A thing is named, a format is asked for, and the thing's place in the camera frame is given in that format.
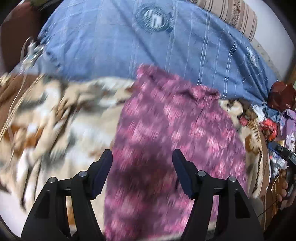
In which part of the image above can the purple floral cloth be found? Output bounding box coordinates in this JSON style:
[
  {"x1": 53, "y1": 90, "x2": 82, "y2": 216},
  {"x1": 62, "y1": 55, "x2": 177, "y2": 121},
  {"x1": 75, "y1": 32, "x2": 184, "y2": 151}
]
[{"x1": 104, "y1": 65, "x2": 247, "y2": 240}]

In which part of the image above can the pile of small clothes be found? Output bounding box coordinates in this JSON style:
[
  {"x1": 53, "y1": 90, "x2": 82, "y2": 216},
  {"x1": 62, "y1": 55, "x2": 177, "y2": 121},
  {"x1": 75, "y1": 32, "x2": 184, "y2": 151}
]
[{"x1": 238, "y1": 101, "x2": 295, "y2": 178}]

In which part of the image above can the person's right hand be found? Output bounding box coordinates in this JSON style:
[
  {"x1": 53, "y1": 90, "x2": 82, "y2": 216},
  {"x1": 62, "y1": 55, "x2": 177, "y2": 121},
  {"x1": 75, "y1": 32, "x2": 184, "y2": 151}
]
[{"x1": 277, "y1": 177, "x2": 295, "y2": 210}]

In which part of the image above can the dark red cloth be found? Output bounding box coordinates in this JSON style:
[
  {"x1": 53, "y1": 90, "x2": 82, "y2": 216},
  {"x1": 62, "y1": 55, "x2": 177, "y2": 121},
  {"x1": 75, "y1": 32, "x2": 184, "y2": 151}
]
[{"x1": 267, "y1": 81, "x2": 295, "y2": 112}]

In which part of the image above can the beige leaf-pattern blanket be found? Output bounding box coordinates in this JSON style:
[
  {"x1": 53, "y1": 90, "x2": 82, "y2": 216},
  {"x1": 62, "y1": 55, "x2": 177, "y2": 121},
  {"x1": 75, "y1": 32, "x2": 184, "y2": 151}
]
[{"x1": 1, "y1": 76, "x2": 269, "y2": 231}]

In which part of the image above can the striped floral pillow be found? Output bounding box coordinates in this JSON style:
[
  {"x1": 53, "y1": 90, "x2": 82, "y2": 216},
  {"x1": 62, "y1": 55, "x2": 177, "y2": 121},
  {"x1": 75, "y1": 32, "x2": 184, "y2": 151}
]
[{"x1": 187, "y1": 0, "x2": 257, "y2": 42}]

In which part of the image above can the blue plaid duvet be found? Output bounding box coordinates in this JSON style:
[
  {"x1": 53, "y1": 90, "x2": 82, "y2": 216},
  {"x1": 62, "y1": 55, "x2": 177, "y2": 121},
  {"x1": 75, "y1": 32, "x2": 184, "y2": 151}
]
[{"x1": 38, "y1": 1, "x2": 277, "y2": 105}]

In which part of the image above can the dark red armchair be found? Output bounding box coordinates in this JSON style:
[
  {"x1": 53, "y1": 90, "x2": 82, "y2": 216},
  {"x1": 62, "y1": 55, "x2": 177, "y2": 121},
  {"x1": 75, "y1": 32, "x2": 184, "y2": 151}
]
[{"x1": 1, "y1": 1, "x2": 42, "y2": 73}]

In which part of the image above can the white charger with cable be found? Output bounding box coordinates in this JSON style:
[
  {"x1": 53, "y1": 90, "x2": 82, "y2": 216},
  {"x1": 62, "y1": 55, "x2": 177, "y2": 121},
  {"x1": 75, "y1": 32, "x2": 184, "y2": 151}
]
[{"x1": 1, "y1": 37, "x2": 45, "y2": 138}]

